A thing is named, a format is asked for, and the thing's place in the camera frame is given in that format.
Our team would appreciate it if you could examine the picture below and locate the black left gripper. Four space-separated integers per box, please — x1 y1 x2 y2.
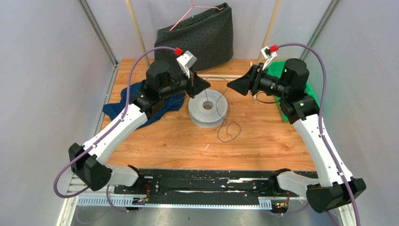
159 66 210 98

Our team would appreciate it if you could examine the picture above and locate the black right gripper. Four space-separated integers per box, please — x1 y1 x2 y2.
227 62 289 98

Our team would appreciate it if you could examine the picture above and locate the thin purple wire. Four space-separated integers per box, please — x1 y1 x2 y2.
204 77 242 144

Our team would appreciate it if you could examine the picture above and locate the grey plastic cable spool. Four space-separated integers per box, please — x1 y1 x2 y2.
188 89 228 129

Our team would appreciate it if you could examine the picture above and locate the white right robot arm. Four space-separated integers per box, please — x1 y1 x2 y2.
227 58 366 213

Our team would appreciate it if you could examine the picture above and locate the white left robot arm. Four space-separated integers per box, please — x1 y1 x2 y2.
68 60 211 194

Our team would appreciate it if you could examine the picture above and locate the blue crumpled cloth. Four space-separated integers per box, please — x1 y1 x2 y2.
103 88 185 129

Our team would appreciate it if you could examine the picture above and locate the green plastic bin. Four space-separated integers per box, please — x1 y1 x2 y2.
266 58 319 124

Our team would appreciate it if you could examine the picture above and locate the dark grey dotted cloth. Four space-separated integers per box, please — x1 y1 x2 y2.
154 2 234 72

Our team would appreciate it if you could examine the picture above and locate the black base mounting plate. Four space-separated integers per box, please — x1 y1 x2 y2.
113 169 298 206

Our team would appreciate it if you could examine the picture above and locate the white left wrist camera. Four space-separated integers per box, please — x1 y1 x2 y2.
176 51 197 79

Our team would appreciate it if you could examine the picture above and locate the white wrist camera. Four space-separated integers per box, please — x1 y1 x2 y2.
176 51 197 79
261 45 278 70

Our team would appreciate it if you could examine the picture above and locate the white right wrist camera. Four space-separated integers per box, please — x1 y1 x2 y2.
261 45 278 70

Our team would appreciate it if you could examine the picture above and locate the pink wire hanger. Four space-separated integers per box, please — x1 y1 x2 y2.
169 0 225 31

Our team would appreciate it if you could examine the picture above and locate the wooden clothes rack frame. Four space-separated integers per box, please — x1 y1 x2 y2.
124 0 283 82

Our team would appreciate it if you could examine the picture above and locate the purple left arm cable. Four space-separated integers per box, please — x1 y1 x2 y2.
53 46 177 199

